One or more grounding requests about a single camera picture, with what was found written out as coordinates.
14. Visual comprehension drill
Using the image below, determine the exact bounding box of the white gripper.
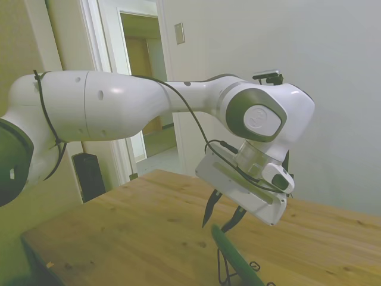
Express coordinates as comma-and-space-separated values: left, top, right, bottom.
195, 144, 288, 234

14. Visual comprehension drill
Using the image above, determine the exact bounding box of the teal green plate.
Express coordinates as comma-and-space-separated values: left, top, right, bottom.
210, 223, 266, 286

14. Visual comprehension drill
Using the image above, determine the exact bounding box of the black tripod stand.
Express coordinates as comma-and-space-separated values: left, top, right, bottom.
283, 148, 296, 199

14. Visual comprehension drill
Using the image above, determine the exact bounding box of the black box unit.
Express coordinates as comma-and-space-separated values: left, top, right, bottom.
71, 152, 107, 204

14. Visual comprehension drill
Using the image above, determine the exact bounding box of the brown wooden door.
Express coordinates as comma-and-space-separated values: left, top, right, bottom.
124, 35, 153, 79

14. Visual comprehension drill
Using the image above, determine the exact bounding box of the black wire plate stand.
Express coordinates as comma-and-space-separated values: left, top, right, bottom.
216, 247, 277, 286

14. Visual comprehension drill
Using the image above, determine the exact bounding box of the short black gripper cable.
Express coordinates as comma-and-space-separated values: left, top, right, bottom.
204, 139, 239, 158

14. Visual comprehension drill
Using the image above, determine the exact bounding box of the long black arm cable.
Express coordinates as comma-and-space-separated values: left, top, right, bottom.
127, 73, 289, 194

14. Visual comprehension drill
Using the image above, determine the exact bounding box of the black exterior camera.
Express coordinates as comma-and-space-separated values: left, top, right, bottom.
252, 69, 284, 86

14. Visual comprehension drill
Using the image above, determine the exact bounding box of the beige wall switch plate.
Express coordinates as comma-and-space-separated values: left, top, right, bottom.
173, 21, 186, 46

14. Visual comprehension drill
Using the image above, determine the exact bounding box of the white door frame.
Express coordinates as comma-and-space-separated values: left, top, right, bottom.
79, 0, 187, 187

